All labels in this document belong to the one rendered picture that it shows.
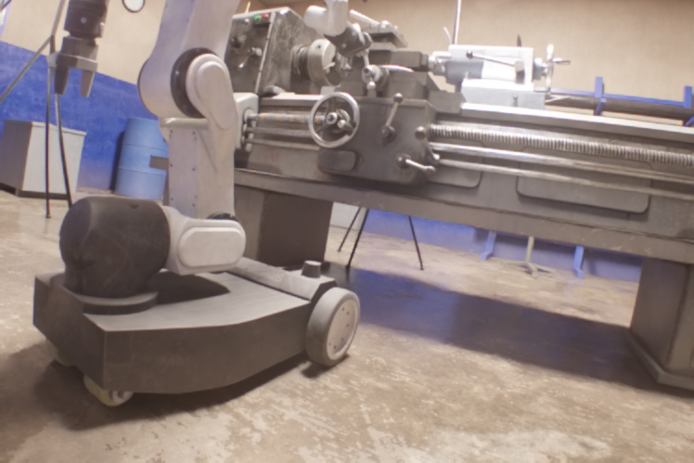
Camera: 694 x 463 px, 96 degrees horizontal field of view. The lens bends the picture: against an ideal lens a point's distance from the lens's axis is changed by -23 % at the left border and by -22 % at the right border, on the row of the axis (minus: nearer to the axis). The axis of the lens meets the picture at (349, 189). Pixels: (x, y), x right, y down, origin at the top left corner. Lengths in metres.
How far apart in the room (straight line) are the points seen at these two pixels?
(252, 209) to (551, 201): 1.23
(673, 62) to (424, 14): 3.16
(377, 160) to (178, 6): 0.85
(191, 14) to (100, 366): 0.64
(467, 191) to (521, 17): 4.05
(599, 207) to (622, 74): 3.73
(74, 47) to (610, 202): 1.57
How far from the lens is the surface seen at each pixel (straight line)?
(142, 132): 4.62
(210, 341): 0.74
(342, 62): 1.99
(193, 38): 0.81
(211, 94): 0.78
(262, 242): 1.77
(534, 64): 1.74
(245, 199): 1.82
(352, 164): 1.40
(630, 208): 1.47
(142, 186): 4.61
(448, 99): 1.50
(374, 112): 1.43
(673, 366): 1.54
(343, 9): 1.16
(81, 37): 0.96
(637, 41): 5.29
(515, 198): 1.43
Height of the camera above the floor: 0.44
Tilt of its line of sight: 1 degrees up
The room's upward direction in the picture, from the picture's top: 10 degrees clockwise
